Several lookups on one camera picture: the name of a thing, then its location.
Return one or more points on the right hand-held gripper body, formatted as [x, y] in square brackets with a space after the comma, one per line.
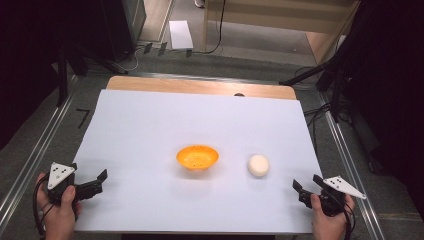
[333, 196]

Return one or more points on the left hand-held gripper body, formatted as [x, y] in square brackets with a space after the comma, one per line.
[60, 175]

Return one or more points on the person's right hand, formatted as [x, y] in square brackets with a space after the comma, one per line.
[328, 226]

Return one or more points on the person's left hand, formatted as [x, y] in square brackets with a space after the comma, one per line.
[61, 218]

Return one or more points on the black tape corner mark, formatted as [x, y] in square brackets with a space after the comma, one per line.
[84, 116]

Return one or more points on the black metal stand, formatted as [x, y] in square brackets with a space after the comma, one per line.
[335, 90]
[62, 76]

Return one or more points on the white table sheet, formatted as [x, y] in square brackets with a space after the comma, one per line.
[173, 120]

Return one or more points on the orange bowl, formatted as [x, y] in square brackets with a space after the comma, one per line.
[197, 157]

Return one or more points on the wooden table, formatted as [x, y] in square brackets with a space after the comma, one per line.
[200, 86]

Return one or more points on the dark cabinet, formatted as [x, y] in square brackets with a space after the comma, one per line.
[123, 26]

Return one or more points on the white paper sheet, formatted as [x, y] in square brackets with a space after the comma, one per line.
[180, 35]

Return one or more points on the light wooden furniture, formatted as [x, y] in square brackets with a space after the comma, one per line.
[283, 20]

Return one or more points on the white shoe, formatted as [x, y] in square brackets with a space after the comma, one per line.
[199, 3]

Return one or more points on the metal floor rail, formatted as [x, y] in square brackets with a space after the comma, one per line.
[350, 160]
[36, 146]

